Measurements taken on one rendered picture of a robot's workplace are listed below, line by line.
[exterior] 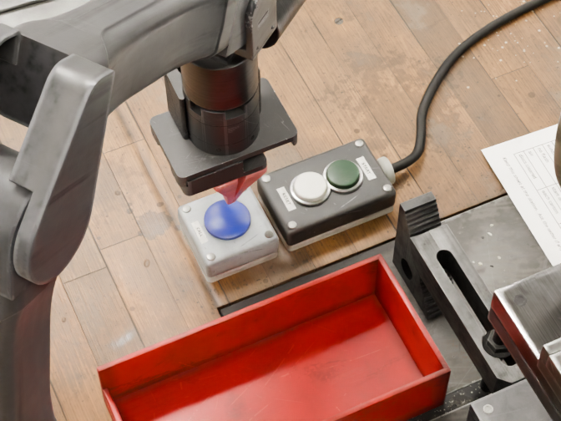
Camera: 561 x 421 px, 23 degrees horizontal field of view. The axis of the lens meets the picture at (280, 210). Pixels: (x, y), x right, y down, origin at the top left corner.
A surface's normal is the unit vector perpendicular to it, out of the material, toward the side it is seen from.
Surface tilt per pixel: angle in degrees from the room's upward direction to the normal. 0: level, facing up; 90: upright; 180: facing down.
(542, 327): 0
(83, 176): 90
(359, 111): 0
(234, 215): 3
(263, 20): 90
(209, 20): 82
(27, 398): 89
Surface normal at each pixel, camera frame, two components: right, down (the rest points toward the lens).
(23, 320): 0.82, 0.54
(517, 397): 0.00, -0.56
